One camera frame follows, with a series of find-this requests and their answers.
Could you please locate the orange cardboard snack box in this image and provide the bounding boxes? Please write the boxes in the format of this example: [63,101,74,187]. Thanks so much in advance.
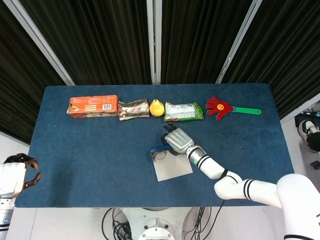
[65,94,119,119]

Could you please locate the black ribbed partition panel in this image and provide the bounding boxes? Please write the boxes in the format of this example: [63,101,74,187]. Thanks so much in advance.
[0,0,67,145]
[19,0,153,86]
[221,0,320,120]
[161,0,256,85]

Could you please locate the green white snack bag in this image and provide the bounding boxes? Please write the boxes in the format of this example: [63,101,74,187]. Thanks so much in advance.
[163,100,205,123]

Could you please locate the metal frame eyeglasses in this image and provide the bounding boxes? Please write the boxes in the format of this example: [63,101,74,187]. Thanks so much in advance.
[150,151,168,161]

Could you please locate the yellow pear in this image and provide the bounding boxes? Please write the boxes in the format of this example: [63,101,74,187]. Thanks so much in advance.
[149,99,166,118]

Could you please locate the person's black trouser leg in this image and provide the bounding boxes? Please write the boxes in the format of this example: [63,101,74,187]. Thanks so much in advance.
[306,132,320,151]

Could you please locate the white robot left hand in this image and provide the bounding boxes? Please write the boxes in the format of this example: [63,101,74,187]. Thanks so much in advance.
[0,152,43,198]

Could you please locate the silver robot right hand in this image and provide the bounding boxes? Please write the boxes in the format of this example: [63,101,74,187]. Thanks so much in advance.
[159,122,195,157]

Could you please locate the white grey robot base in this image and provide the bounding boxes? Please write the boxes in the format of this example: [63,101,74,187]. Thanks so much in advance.
[117,207,200,240]

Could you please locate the black cable bundle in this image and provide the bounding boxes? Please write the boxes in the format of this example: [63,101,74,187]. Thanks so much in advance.
[101,207,132,240]

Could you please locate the white black sneaker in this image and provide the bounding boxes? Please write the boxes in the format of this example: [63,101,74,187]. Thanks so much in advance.
[298,119,320,153]

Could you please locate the red hand clapper toy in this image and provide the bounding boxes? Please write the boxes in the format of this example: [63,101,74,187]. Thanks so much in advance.
[205,95,262,121]

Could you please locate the white partition post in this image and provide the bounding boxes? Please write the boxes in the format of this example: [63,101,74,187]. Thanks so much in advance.
[215,0,264,85]
[2,0,76,86]
[146,0,163,85]

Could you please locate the brown white snack packet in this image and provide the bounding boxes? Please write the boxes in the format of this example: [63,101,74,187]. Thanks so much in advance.
[117,97,151,122]

